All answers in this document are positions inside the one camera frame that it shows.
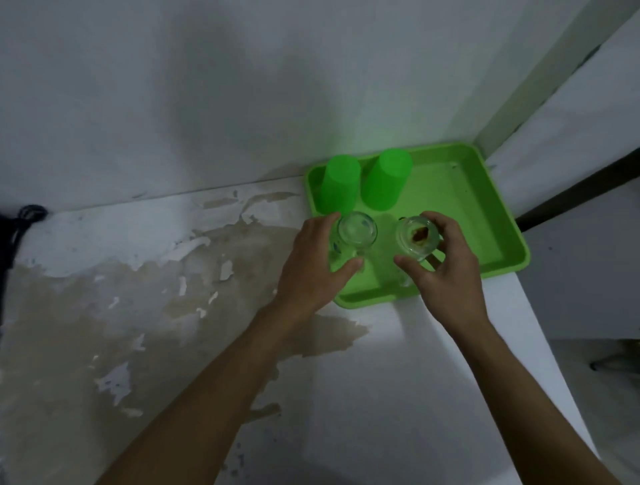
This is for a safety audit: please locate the black cable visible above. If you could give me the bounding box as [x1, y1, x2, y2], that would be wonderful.
[0, 204, 49, 320]

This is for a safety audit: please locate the clear glass with brown residue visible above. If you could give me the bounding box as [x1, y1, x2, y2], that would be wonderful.
[395, 215, 446, 288]

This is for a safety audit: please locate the person's left forearm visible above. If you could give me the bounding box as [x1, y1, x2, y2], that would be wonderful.
[95, 300, 321, 485]

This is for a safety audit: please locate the person's right hand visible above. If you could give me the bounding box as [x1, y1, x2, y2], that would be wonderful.
[393, 211, 491, 336]

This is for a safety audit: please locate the person's left hand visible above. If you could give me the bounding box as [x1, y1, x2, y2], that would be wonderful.
[273, 212, 365, 317]

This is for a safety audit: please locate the clear drinking glass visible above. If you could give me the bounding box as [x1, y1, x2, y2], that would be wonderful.
[329, 211, 379, 273]

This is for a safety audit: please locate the green plastic cup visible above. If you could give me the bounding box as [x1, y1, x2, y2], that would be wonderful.
[318, 154, 362, 215]
[361, 148, 414, 211]

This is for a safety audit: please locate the person's right forearm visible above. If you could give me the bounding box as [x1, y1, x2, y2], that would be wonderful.
[442, 320, 623, 485]

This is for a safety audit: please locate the green plastic tray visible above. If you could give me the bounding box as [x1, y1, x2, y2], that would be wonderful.
[305, 142, 531, 309]

